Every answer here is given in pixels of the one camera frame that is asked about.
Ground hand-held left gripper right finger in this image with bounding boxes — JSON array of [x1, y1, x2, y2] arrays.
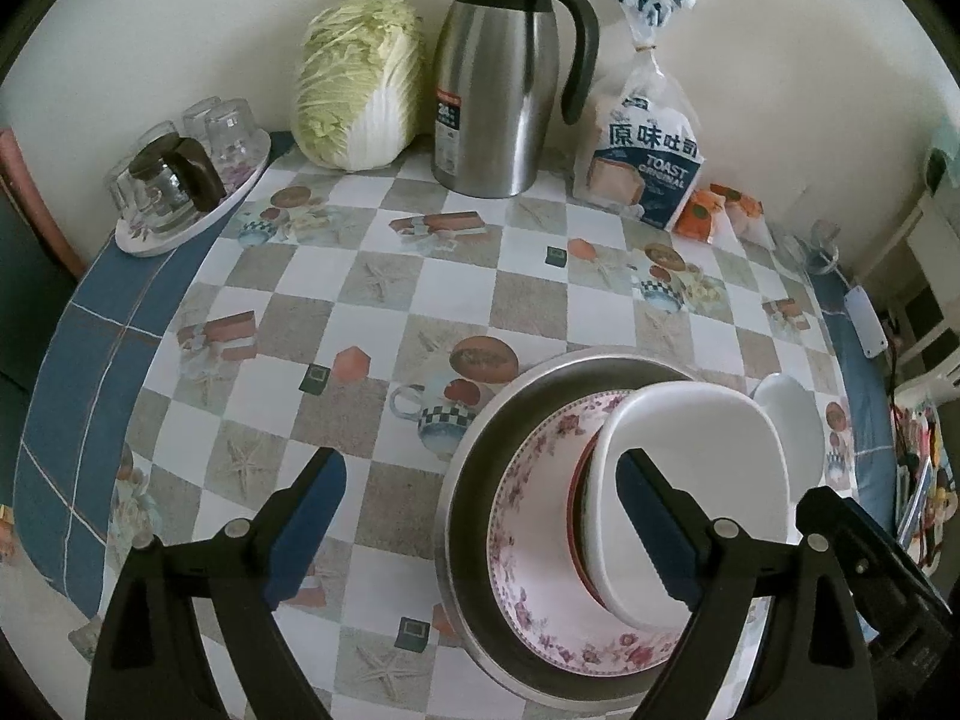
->
[[615, 448, 880, 720]]

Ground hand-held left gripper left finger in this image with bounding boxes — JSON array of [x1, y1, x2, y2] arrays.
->
[[84, 448, 347, 720]]

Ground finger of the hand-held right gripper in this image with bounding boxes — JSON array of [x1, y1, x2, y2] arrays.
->
[[795, 486, 893, 578]]

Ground bowl with red fruit print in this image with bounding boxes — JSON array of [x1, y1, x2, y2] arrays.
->
[[566, 435, 610, 595]]

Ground small white printed bowl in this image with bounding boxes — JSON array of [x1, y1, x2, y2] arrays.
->
[[750, 373, 826, 500]]

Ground plain white rounded-square bowl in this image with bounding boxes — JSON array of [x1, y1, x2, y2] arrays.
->
[[581, 381, 790, 635]]

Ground round plate pink floral rim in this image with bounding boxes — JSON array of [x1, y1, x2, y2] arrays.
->
[[486, 390, 702, 672]]

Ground stainless steel basin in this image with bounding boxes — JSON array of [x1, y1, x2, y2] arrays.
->
[[433, 347, 781, 706]]

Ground colourful clutter pile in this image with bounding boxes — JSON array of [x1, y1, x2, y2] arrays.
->
[[889, 405, 953, 563]]

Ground white power strip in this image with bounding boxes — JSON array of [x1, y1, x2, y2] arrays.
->
[[844, 286, 888, 357]]

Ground white shelf unit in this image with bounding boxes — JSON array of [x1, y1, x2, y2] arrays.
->
[[855, 187, 960, 391]]

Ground white floral oval tray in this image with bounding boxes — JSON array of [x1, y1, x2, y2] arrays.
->
[[114, 127, 272, 258]]

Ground dark teal chair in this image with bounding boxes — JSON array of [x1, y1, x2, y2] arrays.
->
[[0, 180, 83, 391]]

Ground bagged toast bread loaf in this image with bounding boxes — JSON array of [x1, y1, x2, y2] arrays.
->
[[574, 0, 707, 230]]

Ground glass teapot black lid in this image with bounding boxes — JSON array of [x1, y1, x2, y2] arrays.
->
[[127, 133, 226, 230]]

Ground teal cloth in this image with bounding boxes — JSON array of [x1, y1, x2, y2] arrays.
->
[[926, 127, 960, 188]]

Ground napa cabbage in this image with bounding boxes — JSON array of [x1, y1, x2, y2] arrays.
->
[[291, 0, 425, 170]]

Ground stainless steel thermos jug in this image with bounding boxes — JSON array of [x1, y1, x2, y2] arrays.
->
[[433, 0, 601, 198]]

